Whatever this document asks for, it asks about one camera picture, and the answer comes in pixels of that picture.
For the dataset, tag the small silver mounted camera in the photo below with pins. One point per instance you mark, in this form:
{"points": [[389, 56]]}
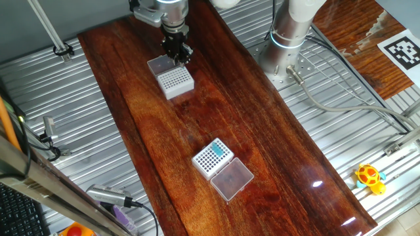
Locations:
{"points": [[50, 128]]}

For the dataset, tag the aluminium profile bracket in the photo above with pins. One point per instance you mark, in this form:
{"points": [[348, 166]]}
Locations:
{"points": [[403, 141]]}

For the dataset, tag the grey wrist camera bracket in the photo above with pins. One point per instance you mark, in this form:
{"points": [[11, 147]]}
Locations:
{"points": [[147, 16]]}

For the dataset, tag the aluminium pole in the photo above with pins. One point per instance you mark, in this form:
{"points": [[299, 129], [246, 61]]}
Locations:
{"points": [[49, 29]]}

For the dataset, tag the orange box red button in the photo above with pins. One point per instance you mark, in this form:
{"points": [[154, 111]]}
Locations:
{"points": [[75, 230]]}

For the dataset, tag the worn brown wooden board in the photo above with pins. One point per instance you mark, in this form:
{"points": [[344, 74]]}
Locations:
{"points": [[377, 72]]}

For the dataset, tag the silver depth camera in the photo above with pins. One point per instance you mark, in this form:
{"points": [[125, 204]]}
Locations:
{"points": [[108, 195]]}

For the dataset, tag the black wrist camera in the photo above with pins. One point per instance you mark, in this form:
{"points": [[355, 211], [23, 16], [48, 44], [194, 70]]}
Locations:
{"points": [[133, 5]]}

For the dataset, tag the steel frame beam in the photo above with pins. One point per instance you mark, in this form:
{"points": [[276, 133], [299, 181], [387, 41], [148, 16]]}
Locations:
{"points": [[49, 187]]}

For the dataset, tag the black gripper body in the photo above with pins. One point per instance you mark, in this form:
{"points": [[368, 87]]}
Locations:
{"points": [[174, 42]]}

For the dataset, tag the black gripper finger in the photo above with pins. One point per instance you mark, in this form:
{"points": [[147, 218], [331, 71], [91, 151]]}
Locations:
{"points": [[187, 54], [177, 59]]}

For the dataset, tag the white fiducial tag paper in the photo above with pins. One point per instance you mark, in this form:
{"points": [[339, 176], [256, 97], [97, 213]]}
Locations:
{"points": [[403, 52]]}

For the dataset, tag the black pole clamp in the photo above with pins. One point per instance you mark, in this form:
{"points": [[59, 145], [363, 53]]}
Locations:
{"points": [[64, 51]]}

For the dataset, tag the purple pipette tip box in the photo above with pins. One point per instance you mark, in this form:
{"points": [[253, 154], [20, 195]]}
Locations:
{"points": [[126, 219]]}

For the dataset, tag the large brown wooden board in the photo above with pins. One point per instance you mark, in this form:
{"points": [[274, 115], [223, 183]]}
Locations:
{"points": [[183, 131]]}

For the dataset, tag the white pipette tip holder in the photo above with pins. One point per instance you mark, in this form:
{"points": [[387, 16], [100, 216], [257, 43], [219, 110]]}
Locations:
{"points": [[229, 180], [177, 90]]}

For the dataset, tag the yellow orange toy turtle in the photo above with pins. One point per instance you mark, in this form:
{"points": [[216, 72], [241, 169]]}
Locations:
{"points": [[369, 177]]}

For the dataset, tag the orange tube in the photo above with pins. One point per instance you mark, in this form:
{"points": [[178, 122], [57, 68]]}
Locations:
{"points": [[8, 128]]}

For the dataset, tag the black keyboard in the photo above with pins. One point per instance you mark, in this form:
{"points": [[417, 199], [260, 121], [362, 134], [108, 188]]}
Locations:
{"points": [[19, 213]]}

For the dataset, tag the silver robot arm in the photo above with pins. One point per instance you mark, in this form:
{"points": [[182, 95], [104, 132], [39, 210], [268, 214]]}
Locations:
{"points": [[288, 39]]}

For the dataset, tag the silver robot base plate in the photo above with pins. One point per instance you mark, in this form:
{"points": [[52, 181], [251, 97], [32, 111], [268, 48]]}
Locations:
{"points": [[305, 65]]}

